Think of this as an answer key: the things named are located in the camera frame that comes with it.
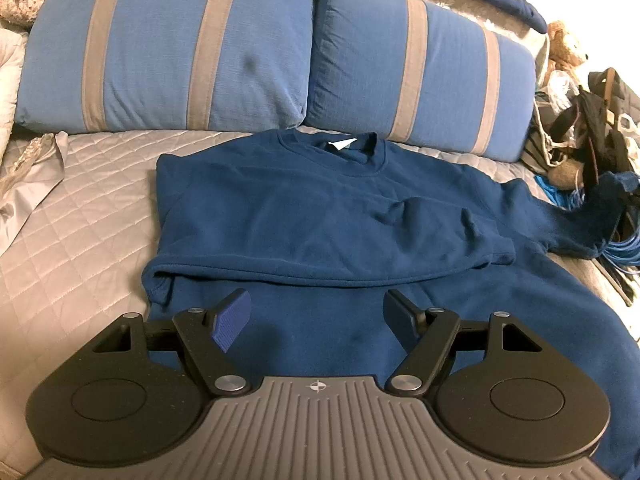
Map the navy blue sweatshirt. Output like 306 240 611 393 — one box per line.
142 130 639 479

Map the grey quilted bedspread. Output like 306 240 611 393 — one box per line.
1 130 639 479

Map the silver satin sheet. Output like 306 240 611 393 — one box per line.
1 131 68 254

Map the right blue striped pillow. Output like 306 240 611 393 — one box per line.
305 0 536 162

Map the blue striped pillow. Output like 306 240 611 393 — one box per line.
305 0 536 162
15 0 314 133

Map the left blue striped pillow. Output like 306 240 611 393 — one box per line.
15 0 314 133

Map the brown teddy bear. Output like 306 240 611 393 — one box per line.
546 21 588 81

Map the white puffy comforter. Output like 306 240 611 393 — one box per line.
0 22 28 158

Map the blue coiled cable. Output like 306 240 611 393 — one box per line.
534 173 640 276

